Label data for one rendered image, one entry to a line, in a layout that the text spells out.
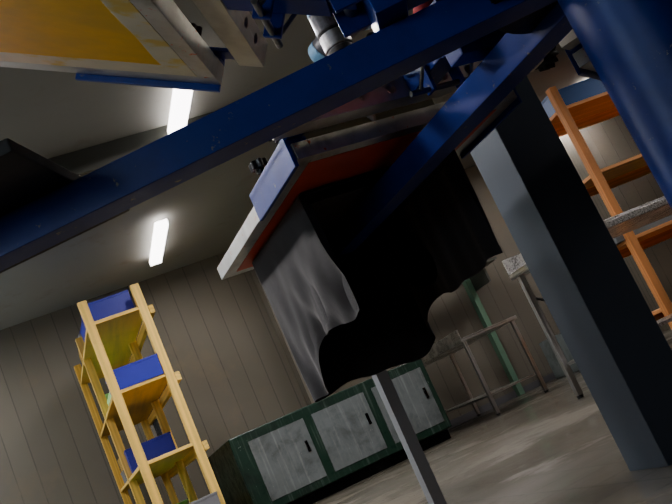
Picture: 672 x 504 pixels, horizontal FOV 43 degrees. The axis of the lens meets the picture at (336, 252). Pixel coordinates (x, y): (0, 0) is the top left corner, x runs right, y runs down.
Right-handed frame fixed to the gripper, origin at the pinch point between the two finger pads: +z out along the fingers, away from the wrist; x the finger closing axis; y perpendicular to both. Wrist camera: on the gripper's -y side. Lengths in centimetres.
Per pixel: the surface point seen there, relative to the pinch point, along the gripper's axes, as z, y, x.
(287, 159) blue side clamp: 9.1, -30.6, -15.5
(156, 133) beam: -183, 71, 384
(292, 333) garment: 35, -22, 45
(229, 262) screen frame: 10, -30, 48
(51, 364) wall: -132, -14, 784
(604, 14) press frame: 27, -10, -86
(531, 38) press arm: 18, -3, -64
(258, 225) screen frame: 10.7, -28.8, 19.1
